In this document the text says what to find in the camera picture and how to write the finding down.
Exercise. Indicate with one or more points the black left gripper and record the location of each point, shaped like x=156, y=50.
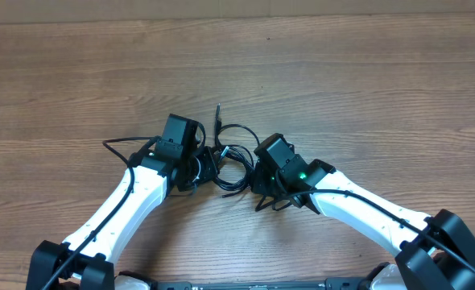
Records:
x=206, y=154

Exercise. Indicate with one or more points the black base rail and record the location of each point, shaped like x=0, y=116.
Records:
x=261, y=286

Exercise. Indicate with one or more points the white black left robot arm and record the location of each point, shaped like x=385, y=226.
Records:
x=87, y=258

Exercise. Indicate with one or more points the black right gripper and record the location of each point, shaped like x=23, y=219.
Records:
x=261, y=185

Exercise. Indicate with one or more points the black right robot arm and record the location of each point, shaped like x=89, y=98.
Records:
x=430, y=252

